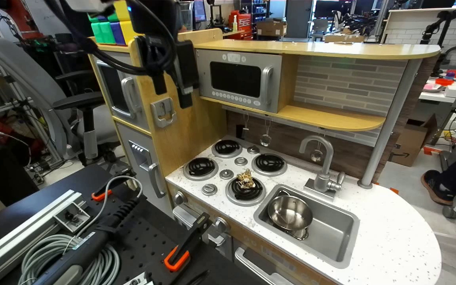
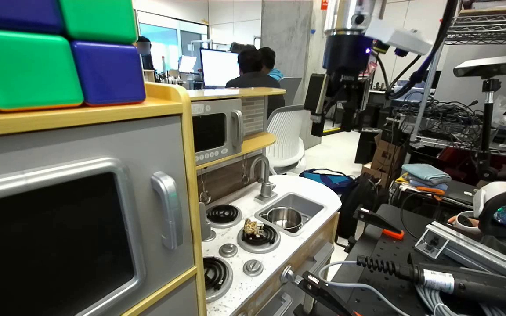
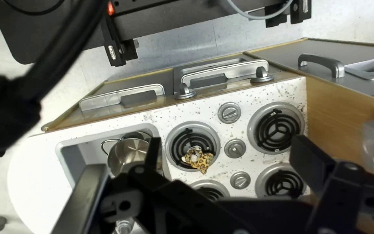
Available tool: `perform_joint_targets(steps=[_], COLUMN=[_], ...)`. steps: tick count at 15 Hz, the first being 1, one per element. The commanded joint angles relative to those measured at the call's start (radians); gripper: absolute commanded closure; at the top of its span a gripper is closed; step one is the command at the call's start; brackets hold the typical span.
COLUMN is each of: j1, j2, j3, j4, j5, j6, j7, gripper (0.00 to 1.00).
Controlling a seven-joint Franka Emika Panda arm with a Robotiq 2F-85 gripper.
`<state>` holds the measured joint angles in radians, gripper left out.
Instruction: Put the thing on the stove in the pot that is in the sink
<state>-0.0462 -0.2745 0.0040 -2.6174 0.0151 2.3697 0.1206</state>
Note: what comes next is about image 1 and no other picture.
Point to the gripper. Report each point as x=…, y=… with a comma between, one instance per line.
x=153, y=16

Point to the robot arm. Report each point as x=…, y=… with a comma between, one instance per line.
x=88, y=4

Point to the red robot arm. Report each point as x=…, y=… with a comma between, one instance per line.
x=22, y=18

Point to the stove knob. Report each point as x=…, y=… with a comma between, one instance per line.
x=253, y=149
x=209, y=189
x=240, y=161
x=226, y=174

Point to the steel pot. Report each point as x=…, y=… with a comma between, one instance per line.
x=289, y=213

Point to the sink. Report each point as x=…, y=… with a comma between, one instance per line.
x=331, y=233

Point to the grey ice dispenser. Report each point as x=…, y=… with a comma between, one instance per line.
x=163, y=113

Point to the microwave door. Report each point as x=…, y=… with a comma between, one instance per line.
x=234, y=79

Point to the small fridge door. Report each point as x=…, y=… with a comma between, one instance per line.
x=113, y=93

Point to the toy microwave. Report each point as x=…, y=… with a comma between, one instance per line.
x=238, y=80

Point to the stack of coloured cubes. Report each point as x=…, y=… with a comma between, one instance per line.
x=111, y=29

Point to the red tool chest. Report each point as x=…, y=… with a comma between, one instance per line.
x=242, y=23

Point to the burner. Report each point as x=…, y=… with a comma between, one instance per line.
x=227, y=148
x=269, y=164
x=238, y=194
x=200, y=168

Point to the tall fridge door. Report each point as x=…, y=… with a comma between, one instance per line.
x=141, y=170

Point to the closed cardboard box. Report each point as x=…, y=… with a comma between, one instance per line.
x=270, y=28

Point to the oven knob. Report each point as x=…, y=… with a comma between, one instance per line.
x=179, y=198
x=221, y=225

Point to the utensil rod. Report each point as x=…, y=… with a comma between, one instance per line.
x=291, y=122

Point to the small brown spotted toy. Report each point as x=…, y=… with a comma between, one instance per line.
x=246, y=179

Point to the toy kitchen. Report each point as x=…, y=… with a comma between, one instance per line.
x=275, y=158

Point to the small black orange clamp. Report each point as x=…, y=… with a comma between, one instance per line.
x=105, y=189

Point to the grey office chair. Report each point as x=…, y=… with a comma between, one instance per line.
x=34, y=83

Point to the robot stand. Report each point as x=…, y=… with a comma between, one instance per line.
x=145, y=245

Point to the large black orange clamp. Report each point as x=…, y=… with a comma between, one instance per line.
x=182, y=249

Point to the grey tap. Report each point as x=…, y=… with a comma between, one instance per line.
x=323, y=174

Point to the black grey bar clamp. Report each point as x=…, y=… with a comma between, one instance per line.
x=89, y=249

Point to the aluminium profile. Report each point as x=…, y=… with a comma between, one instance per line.
x=22, y=233

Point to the white brick panel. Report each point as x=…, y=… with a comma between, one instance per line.
x=410, y=29

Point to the open cardboard box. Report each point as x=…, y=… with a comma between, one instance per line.
x=410, y=144

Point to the person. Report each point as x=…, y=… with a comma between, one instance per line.
x=453, y=174

